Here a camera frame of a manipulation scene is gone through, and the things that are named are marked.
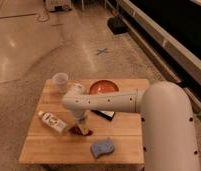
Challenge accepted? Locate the translucent ceramic cup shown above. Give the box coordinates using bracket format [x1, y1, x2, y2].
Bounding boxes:
[53, 73, 69, 93]

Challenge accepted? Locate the red pepper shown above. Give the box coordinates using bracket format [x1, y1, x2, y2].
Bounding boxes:
[70, 126, 93, 136]

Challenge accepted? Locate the wooden folding table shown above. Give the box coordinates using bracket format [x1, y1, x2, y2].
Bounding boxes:
[19, 79, 149, 164]

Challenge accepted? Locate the white device on floor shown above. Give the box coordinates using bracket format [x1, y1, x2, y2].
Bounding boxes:
[44, 0, 72, 12]

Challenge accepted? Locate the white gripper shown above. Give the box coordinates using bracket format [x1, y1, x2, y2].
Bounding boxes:
[72, 110, 90, 135]

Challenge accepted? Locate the white tube bottle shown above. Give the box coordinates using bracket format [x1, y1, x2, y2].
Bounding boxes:
[38, 111, 68, 134]

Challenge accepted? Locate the black red rectangular box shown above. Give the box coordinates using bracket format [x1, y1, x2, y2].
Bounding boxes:
[94, 110, 115, 121]

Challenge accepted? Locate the orange bowl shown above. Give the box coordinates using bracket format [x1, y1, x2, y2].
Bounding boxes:
[89, 80, 119, 94]

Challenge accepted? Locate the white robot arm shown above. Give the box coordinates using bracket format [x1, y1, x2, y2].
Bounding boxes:
[62, 81, 201, 171]

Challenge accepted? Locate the black object on floor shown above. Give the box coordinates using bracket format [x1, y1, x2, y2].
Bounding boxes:
[107, 16, 127, 35]

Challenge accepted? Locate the blue sponge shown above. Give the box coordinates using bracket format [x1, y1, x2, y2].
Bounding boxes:
[90, 138, 115, 158]

